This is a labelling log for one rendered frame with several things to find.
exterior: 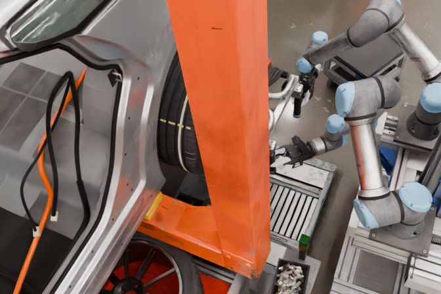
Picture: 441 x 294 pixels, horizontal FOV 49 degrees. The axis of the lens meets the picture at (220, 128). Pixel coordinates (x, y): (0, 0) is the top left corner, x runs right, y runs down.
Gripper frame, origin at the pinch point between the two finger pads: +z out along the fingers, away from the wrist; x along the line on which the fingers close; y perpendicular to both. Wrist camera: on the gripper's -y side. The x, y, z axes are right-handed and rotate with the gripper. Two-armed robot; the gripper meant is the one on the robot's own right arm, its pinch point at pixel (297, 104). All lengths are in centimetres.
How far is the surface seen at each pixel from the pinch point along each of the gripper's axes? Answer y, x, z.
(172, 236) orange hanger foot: -18, -30, 76
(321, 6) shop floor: -83, -36, -168
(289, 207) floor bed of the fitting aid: -82, 2, 12
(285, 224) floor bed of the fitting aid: -77, 4, 25
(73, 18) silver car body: 92, -47, 65
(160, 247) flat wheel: -33, -38, 79
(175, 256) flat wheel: -33, -30, 80
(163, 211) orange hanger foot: -15, -39, 69
